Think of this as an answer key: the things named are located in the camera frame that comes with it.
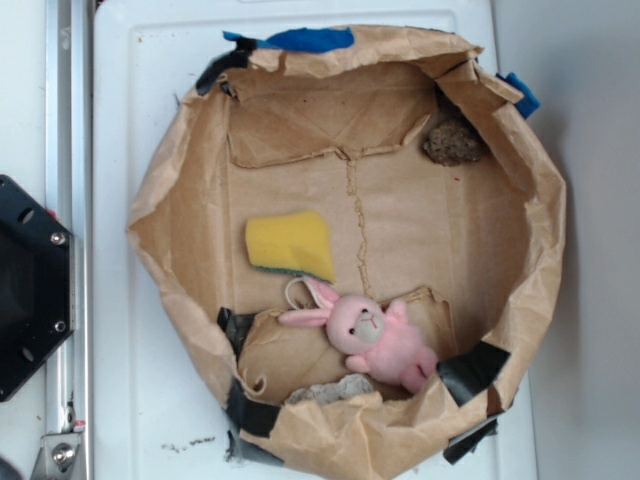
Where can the yellow and green sponge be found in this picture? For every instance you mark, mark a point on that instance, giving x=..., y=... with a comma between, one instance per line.
x=297, y=243

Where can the brown paper bag tray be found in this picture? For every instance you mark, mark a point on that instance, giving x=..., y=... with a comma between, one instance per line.
x=475, y=249

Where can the pink plush bunny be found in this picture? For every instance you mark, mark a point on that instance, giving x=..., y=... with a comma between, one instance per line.
x=379, y=342

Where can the brown rough rock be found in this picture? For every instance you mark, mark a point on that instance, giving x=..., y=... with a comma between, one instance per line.
x=454, y=142

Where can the pale grey stone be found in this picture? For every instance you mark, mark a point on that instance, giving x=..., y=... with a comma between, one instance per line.
x=350, y=386

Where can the blue cloth piece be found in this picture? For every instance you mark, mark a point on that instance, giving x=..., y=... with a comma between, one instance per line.
x=305, y=40

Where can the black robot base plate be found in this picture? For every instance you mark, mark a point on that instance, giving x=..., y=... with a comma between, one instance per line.
x=35, y=286

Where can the aluminium frame rail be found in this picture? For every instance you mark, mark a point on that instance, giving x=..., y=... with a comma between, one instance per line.
x=66, y=449

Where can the blue cloth scrap right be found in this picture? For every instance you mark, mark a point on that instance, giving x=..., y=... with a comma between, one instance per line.
x=529, y=103

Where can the white plastic board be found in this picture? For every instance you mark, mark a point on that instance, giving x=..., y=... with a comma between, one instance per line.
x=153, y=417

